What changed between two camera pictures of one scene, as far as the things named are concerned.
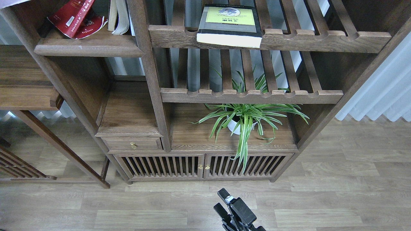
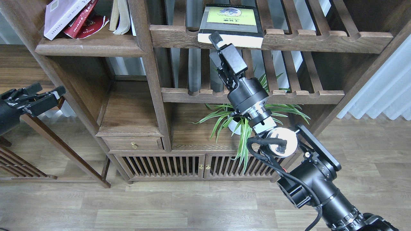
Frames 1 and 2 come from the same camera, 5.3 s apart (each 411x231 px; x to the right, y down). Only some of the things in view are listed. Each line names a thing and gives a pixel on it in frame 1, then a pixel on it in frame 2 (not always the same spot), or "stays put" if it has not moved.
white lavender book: [4, 3] to [58, 13]
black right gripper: [242, 219] to [248, 95]
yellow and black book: [234, 25] stays put
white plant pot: [234, 126] stays put
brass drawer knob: [133, 145] stays put
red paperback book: [70, 16] stays put
